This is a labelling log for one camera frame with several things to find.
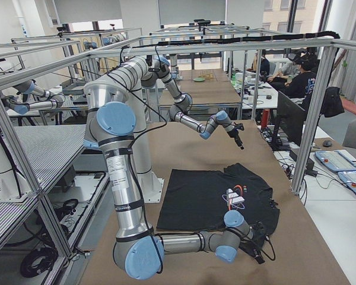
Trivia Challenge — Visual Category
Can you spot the black Huawei monitor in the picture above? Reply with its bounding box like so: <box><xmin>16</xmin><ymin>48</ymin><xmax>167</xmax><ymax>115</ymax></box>
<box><xmin>271</xmin><ymin>91</ymin><xmax>307</xmax><ymax>151</ymax></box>

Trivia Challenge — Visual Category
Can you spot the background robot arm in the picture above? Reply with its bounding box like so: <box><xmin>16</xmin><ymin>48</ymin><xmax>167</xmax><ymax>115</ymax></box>
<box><xmin>2</xmin><ymin>80</ymin><xmax>65</xmax><ymax>115</ymax></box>

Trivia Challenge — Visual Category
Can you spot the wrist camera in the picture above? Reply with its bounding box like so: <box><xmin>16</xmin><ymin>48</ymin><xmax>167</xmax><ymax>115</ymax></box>
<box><xmin>251</xmin><ymin>221</ymin><xmax>267</xmax><ymax>240</ymax></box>
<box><xmin>235</xmin><ymin>123</ymin><xmax>244</xmax><ymax>131</ymax></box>

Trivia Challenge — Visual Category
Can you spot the black printed t-shirt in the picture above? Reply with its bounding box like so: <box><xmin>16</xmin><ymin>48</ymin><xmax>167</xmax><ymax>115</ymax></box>
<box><xmin>157</xmin><ymin>163</ymin><xmax>279</xmax><ymax>235</ymax></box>

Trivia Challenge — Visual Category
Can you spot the aluminium frame post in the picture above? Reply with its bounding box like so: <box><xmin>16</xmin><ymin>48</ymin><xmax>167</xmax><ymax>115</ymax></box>
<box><xmin>291</xmin><ymin>45</ymin><xmax>338</xmax><ymax>195</ymax></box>

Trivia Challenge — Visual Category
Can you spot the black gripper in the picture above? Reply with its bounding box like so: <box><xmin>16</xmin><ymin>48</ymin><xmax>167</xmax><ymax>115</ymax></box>
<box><xmin>240</xmin><ymin>236</ymin><xmax>265</xmax><ymax>264</ymax></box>
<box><xmin>228</xmin><ymin>127</ymin><xmax>244</xmax><ymax>149</ymax></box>

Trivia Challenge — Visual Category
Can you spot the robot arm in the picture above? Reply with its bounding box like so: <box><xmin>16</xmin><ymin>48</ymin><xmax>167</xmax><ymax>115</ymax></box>
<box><xmin>106</xmin><ymin>56</ymin><xmax>244</xmax><ymax>149</ymax></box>
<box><xmin>84</xmin><ymin>81</ymin><xmax>264</xmax><ymax>280</ymax></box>

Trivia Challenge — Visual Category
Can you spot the blue grey teach pendant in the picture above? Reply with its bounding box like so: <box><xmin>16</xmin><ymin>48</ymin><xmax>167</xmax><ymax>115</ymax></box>
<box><xmin>314</xmin><ymin>150</ymin><xmax>356</xmax><ymax>173</ymax></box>

